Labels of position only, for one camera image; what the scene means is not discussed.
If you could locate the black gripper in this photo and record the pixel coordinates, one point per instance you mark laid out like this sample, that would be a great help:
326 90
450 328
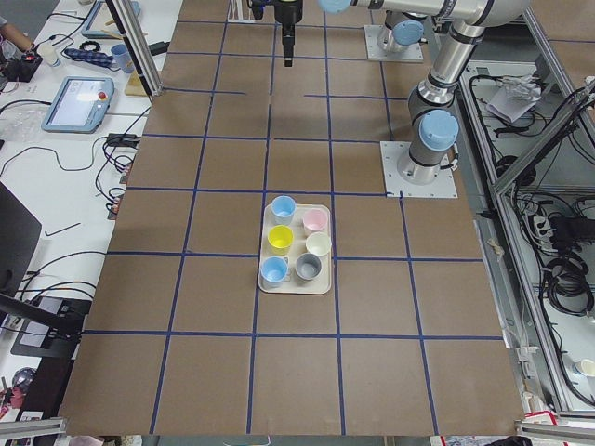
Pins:
287 13

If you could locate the yellow plastic cup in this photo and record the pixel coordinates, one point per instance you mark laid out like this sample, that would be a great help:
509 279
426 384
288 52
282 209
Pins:
280 239

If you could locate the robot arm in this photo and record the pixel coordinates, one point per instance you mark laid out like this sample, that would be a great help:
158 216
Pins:
435 127
398 39

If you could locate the blue cup on desk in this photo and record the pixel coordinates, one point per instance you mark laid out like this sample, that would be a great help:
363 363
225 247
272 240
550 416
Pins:
122 58

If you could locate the light blue cup far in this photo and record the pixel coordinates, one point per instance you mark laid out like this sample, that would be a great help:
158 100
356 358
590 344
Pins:
283 208

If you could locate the light blue cup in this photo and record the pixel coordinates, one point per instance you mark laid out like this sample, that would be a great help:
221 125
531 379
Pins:
283 208
273 272

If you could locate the pink plastic cup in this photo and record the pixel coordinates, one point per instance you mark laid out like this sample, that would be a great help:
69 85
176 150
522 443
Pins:
315 220

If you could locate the cream white plastic cup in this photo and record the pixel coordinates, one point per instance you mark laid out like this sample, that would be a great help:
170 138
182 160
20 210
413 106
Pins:
319 244

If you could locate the grey plastic cup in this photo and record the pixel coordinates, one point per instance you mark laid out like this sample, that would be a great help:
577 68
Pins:
308 267

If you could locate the white paper cup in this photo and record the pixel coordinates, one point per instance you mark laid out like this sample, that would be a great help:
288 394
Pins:
49 54

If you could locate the light blue cup near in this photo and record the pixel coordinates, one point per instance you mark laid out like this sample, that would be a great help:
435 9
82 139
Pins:
273 272

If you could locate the black power adapter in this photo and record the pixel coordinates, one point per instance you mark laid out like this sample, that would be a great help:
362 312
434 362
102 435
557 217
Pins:
159 48

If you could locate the wooden mug tree stand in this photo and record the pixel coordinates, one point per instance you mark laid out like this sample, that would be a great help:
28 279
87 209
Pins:
137 83

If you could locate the blue teach pendant far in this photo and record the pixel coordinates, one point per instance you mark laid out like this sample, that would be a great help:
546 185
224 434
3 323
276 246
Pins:
99 23

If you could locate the blue teach pendant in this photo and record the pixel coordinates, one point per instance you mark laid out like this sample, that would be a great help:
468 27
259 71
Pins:
79 106
99 23

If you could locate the blue plaid cloth pouch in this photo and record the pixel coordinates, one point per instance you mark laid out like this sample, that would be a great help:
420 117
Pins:
95 58

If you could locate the blue teach pendant near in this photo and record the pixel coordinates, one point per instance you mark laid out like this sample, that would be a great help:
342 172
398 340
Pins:
79 106

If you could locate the beige plastic tray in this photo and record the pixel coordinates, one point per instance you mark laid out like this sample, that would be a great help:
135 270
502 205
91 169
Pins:
293 285

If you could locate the crumpled white paper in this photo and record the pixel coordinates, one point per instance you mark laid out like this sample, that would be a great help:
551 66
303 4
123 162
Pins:
516 96

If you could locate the black monitor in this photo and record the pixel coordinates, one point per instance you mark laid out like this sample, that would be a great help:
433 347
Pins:
51 326

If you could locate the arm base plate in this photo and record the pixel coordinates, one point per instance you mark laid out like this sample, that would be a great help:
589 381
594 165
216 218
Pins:
381 46
403 178

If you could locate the aluminium frame post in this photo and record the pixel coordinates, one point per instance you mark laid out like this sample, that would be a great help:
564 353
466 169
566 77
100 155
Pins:
122 11

